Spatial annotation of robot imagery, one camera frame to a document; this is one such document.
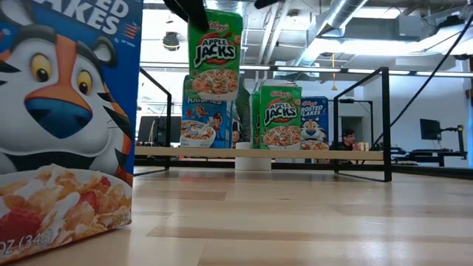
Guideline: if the silver ventilation duct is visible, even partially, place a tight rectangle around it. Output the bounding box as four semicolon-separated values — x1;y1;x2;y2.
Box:
291;0;370;69

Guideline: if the long black cable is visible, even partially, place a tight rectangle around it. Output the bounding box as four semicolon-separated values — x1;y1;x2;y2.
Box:
371;15;473;148

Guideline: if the black monitor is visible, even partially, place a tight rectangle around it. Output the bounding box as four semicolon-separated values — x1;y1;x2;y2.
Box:
137;115;183;147

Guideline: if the black desk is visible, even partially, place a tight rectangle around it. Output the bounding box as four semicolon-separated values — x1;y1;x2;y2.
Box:
391;147;469;167

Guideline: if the long ceiling light strip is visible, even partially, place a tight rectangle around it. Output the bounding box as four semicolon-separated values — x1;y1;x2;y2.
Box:
140;63;473;78

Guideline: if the blue Rice Krispies cereal box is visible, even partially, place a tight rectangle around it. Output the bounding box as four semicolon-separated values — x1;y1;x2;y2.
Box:
180;75;234;149

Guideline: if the blue Frosted Flakes cereal box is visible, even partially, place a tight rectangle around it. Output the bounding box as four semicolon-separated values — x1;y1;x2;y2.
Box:
0;0;145;265
299;95;330;151

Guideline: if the green Apple Jacks cereal box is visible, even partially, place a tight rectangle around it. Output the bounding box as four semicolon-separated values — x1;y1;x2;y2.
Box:
252;84;303;151
187;9;244;103

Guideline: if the black table frame rail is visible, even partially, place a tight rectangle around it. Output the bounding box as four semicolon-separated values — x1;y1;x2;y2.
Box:
133;158;473;181

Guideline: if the yellow hanging cord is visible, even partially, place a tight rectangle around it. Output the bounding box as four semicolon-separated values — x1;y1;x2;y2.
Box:
330;52;338;92

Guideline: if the wooden shelf with black frame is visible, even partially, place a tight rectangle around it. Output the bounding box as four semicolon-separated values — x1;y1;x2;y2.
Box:
133;66;392;183

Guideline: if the black ceiling dome fixture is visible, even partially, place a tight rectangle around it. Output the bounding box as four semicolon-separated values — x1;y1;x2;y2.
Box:
162;31;181;52

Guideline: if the black monitor on arm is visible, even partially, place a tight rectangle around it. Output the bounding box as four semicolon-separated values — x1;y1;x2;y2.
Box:
420;118;441;140

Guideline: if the person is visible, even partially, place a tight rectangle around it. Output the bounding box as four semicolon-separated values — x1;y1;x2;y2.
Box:
338;128;358;151
231;120;243;149

